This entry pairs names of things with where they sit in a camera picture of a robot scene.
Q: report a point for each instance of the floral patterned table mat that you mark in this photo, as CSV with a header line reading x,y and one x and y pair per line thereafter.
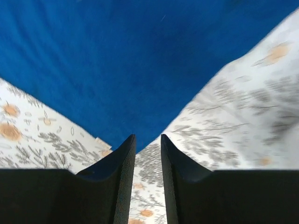
x,y
246,116

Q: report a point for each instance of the blue towel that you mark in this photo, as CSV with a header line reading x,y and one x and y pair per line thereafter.
x,y
121,67

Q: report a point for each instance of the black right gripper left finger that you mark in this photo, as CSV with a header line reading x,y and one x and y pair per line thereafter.
x,y
99,194

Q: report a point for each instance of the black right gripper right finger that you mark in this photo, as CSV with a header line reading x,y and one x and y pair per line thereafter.
x,y
197,195

